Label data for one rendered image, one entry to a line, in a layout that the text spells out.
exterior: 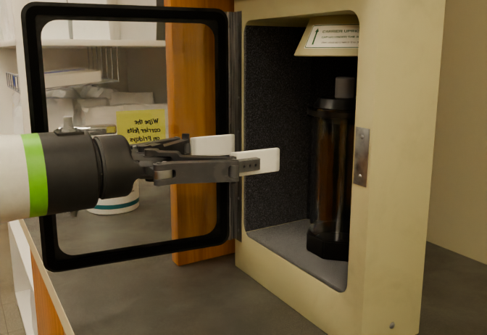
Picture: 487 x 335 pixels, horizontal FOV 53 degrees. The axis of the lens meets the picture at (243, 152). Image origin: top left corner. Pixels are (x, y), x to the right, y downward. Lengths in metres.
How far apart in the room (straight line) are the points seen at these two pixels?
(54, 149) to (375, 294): 0.42
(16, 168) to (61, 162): 0.04
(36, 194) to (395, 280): 0.44
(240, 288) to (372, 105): 0.40
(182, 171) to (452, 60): 0.65
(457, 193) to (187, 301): 0.57
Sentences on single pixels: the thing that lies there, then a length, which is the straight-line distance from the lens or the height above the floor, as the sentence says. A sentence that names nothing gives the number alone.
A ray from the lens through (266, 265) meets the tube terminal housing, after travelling 0.81.
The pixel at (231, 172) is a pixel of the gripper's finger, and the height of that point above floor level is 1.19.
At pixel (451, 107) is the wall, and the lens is 1.04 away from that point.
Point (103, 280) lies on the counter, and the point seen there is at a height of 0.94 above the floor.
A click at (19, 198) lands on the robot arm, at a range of 0.54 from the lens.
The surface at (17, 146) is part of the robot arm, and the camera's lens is 0.55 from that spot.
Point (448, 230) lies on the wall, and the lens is 1.08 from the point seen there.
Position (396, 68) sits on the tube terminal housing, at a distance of 0.59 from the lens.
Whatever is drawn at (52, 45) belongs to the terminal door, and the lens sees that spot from 0.75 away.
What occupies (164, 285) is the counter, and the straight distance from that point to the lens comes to 0.85.
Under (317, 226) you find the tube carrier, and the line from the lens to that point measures 0.75.
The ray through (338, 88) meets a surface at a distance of 0.73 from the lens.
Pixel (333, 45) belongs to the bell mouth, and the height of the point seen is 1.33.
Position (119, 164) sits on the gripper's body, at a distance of 0.56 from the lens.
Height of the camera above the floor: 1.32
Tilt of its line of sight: 12 degrees down
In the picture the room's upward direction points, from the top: straight up
